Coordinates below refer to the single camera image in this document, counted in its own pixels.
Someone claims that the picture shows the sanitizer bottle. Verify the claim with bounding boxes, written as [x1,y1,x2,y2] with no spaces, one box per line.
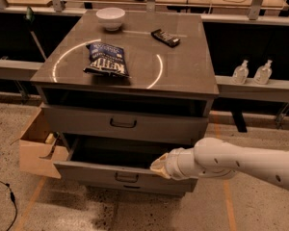
[232,60,249,85]
[253,60,273,85]

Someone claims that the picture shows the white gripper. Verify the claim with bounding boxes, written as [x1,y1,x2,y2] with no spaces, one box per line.
[150,148,197,180]

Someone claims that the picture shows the grey metal shelf rail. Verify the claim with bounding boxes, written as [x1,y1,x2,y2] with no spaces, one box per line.
[0,60,289,103]

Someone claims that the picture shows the blue chip bag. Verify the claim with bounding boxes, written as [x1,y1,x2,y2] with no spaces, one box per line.
[83,42,129,77]

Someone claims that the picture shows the left sanitizer bottle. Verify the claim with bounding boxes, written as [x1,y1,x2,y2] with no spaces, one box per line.
[232,60,249,85]

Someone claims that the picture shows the white bowl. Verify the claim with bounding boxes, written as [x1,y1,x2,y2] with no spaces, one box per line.
[96,8,125,31]

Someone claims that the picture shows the grey top drawer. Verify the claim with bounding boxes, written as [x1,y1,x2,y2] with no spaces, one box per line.
[41,104,208,145]

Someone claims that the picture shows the black snack bar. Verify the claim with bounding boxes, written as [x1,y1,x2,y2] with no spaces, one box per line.
[151,29,180,48]

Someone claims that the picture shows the black floor cable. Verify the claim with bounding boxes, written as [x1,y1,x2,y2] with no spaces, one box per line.
[0,179,18,231]

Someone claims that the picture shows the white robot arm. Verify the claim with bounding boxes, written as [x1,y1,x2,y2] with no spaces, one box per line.
[150,138,289,191]

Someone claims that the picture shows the green handled tool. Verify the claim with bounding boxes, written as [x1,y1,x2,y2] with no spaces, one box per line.
[24,7,46,60]

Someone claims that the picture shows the right sanitizer bottle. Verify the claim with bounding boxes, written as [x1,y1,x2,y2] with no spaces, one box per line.
[253,60,273,85]

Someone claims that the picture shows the grey drawer cabinet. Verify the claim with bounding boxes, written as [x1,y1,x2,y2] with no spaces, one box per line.
[30,10,220,198]

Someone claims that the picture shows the cardboard box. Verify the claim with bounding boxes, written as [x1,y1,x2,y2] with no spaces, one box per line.
[19,108,68,179]

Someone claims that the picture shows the grey drawer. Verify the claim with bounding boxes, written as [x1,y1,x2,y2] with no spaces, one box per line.
[54,134,197,193]
[41,104,208,145]
[85,184,186,197]

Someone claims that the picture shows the grey bottom drawer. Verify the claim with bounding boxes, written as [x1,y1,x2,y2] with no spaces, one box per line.
[85,184,186,197]

